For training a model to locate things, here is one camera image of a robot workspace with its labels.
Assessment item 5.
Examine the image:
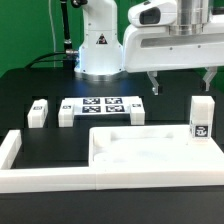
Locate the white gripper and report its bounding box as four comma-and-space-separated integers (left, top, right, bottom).
123, 0, 224, 96

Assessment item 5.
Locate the white desk top tray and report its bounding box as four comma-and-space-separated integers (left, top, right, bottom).
88, 125, 224, 167

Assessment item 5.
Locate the black tag marker plate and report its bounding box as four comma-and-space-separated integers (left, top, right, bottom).
74, 97, 130, 115

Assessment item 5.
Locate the white U-shaped obstacle fence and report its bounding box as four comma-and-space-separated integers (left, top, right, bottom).
0, 130, 224, 193

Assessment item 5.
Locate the black post with connector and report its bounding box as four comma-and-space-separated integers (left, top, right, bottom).
60, 0, 75, 70

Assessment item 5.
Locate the black cable bundle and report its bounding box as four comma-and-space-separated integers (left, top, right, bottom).
24, 51, 76, 69

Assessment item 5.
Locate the white thin cable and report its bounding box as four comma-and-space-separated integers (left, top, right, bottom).
48, 0, 58, 53

